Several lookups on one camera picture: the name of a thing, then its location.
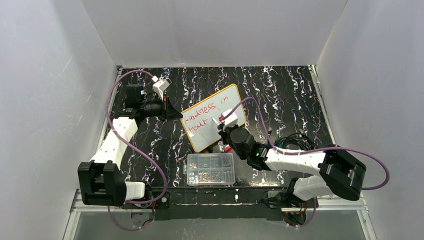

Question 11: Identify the yellow framed whiteboard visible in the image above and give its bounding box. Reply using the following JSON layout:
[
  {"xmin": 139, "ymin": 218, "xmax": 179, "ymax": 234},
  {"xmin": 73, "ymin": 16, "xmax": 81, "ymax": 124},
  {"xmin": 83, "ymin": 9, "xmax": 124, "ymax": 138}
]
[{"xmin": 180, "ymin": 83, "xmax": 242, "ymax": 153}]

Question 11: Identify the red marker cap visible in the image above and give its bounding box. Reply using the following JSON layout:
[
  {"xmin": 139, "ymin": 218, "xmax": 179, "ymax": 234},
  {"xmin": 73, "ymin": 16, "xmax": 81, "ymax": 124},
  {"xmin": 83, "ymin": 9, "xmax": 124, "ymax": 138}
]
[{"xmin": 224, "ymin": 146, "xmax": 232, "ymax": 153}]

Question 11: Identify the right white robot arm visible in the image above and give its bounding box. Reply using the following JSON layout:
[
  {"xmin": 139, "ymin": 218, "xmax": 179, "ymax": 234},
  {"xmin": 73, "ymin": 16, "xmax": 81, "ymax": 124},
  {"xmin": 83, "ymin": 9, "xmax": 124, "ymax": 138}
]
[{"xmin": 217, "ymin": 124, "xmax": 367, "ymax": 202}]

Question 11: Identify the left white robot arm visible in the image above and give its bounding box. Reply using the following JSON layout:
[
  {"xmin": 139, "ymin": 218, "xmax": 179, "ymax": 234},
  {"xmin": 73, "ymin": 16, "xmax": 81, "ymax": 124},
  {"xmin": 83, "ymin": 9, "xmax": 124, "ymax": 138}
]
[{"xmin": 77, "ymin": 80, "xmax": 183, "ymax": 207}]

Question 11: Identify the clear plastic screw box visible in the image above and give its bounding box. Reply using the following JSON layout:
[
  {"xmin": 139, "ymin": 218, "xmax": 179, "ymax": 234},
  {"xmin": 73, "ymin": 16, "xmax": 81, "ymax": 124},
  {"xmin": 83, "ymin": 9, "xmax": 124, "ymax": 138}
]
[{"xmin": 186, "ymin": 152, "xmax": 236, "ymax": 186}]

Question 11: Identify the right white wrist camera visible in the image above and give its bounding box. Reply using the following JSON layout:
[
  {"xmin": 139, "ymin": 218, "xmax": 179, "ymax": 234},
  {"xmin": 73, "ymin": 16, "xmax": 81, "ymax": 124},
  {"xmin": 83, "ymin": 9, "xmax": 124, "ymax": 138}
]
[{"xmin": 218, "ymin": 108, "xmax": 238, "ymax": 131}]

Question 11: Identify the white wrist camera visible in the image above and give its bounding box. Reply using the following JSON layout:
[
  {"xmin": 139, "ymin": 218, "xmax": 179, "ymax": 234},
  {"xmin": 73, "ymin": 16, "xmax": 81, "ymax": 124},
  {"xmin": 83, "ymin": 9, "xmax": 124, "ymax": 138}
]
[
  {"xmin": 218, "ymin": 108, "xmax": 238, "ymax": 131},
  {"xmin": 152, "ymin": 75, "xmax": 170, "ymax": 101}
]

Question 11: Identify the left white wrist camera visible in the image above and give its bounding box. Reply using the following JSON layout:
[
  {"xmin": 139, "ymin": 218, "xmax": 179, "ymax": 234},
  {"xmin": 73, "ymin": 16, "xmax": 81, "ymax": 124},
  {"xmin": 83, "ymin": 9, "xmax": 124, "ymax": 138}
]
[{"xmin": 152, "ymin": 75, "xmax": 170, "ymax": 101}]

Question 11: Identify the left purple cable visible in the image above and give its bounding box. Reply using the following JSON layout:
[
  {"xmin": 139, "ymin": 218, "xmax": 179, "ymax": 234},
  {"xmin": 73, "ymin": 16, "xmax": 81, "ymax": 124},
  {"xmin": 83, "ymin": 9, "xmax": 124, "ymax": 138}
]
[{"xmin": 105, "ymin": 69, "xmax": 170, "ymax": 231}]

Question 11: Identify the aluminium side rail left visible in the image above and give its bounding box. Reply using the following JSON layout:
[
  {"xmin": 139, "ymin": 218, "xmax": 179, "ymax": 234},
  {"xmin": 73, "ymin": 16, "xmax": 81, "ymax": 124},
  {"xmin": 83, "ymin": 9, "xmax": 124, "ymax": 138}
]
[{"xmin": 93, "ymin": 65, "xmax": 124, "ymax": 155}]

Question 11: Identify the aluminium side rail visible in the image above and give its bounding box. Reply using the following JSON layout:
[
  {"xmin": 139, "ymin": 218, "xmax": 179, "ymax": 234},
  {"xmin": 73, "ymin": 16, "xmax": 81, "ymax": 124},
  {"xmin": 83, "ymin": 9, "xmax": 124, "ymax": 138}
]
[
  {"xmin": 308, "ymin": 64, "xmax": 336, "ymax": 144},
  {"xmin": 93, "ymin": 65, "xmax": 124, "ymax": 155}
]

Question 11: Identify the black ethernet cable teal plug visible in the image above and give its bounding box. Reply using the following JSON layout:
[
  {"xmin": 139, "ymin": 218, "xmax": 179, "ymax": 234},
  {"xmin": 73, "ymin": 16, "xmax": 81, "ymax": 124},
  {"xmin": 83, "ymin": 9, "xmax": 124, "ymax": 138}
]
[{"xmin": 273, "ymin": 130, "xmax": 319, "ymax": 151}]

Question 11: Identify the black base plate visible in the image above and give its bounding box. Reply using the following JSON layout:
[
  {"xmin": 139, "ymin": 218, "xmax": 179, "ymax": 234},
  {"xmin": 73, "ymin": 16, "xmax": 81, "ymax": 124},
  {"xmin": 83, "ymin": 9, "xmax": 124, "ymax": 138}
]
[{"xmin": 121, "ymin": 186, "xmax": 319, "ymax": 222}]

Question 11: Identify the aluminium side rail right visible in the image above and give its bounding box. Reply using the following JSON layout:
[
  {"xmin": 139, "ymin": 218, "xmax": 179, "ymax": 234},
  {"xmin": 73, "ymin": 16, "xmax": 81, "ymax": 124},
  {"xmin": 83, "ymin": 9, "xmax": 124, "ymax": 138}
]
[{"xmin": 308, "ymin": 64, "xmax": 336, "ymax": 144}]

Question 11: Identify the aluminium front rail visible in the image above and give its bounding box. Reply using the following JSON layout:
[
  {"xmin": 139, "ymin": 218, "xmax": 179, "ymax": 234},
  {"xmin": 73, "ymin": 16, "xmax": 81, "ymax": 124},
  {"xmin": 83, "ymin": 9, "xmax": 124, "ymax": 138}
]
[{"xmin": 70, "ymin": 187, "xmax": 369, "ymax": 213}]

